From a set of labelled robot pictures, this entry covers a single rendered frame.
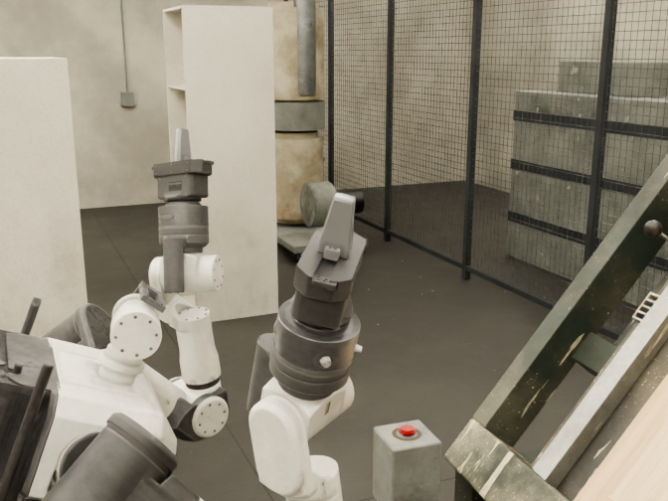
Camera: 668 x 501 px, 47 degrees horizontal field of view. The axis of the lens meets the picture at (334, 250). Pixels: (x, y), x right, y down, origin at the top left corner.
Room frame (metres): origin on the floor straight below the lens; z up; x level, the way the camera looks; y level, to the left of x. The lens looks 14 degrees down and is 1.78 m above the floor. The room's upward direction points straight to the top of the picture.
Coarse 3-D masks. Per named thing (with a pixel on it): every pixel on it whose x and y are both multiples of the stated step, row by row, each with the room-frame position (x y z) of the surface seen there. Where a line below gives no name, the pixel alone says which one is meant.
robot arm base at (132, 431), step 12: (108, 420) 0.80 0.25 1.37; (120, 420) 0.79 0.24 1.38; (132, 420) 0.79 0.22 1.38; (120, 432) 0.78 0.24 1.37; (132, 432) 0.77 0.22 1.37; (144, 432) 0.77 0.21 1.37; (132, 444) 0.77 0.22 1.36; (144, 444) 0.77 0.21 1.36; (156, 444) 0.77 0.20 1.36; (156, 456) 0.77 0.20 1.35; (168, 456) 0.78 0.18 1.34; (168, 468) 0.78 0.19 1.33
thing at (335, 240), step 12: (336, 204) 0.73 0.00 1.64; (348, 204) 0.73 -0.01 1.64; (336, 216) 0.73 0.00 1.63; (348, 216) 0.73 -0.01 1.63; (324, 228) 0.74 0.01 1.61; (336, 228) 0.74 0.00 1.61; (348, 228) 0.73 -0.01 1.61; (324, 240) 0.74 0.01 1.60; (336, 240) 0.74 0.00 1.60; (348, 240) 0.74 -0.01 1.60; (324, 252) 0.74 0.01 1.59; (336, 252) 0.73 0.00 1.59; (348, 252) 0.74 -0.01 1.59
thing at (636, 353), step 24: (648, 312) 1.59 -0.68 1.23; (648, 336) 1.54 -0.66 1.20; (624, 360) 1.54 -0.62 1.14; (648, 360) 1.53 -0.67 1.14; (600, 384) 1.53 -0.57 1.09; (624, 384) 1.51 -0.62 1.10; (600, 408) 1.49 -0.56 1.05; (576, 432) 1.49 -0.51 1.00; (552, 456) 1.48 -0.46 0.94; (576, 456) 1.48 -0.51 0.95; (552, 480) 1.46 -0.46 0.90
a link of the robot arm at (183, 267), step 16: (160, 240) 1.32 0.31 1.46; (176, 240) 1.28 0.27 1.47; (192, 240) 1.31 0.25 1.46; (208, 240) 1.34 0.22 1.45; (176, 256) 1.27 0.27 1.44; (192, 256) 1.30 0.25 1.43; (208, 256) 1.32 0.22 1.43; (160, 272) 1.31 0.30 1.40; (176, 272) 1.27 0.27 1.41; (192, 272) 1.29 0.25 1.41; (208, 272) 1.29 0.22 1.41; (176, 288) 1.26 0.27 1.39; (192, 288) 1.30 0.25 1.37; (208, 288) 1.30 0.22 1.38
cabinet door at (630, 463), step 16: (656, 400) 1.43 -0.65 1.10; (640, 416) 1.43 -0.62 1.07; (656, 416) 1.40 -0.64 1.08; (624, 432) 1.43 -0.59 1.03; (640, 432) 1.40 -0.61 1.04; (656, 432) 1.38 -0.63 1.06; (624, 448) 1.40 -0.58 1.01; (640, 448) 1.37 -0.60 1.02; (656, 448) 1.35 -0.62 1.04; (608, 464) 1.40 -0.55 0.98; (624, 464) 1.37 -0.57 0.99; (640, 464) 1.35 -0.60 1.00; (656, 464) 1.33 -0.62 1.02; (592, 480) 1.39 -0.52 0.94; (608, 480) 1.37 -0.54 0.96; (624, 480) 1.35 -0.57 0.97; (640, 480) 1.32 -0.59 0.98; (656, 480) 1.30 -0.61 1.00; (592, 496) 1.37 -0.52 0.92; (608, 496) 1.34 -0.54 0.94; (624, 496) 1.32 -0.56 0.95; (640, 496) 1.30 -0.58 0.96; (656, 496) 1.28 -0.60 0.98
